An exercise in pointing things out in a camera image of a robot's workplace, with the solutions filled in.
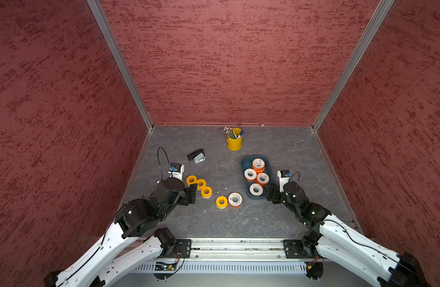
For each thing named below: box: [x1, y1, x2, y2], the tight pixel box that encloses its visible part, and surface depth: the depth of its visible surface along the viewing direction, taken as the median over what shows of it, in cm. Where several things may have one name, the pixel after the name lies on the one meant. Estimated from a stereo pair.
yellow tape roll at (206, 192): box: [200, 185, 213, 199], surface depth 91 cm
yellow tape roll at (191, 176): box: [185, 174, 198, 186], surface depth 96 cm
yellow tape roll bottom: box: [215, 195, 228, 210], surface depth 87 cm
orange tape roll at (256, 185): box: [249, 182, 264, 197], surface depth 91 cm
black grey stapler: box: [187, 148, 206, 164], surface depth 104 cm
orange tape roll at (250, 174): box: [243, 168, 258, 183], surface depth 97 cm
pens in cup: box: [223, 126, 245, 140], surface depth 99 cm
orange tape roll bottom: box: [227, 191, 243, 209], surface depth 88 cm
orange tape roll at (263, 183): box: [257, 172, 270, 187], surface depth 96 cm
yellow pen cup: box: [225, 127, 243, 152], surface depth 106 cm
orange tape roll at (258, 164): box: [252, 157, 266, 174], surface depth 99 cm
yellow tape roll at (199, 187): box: [196, 178, 207, 191], surface depth 94 cm
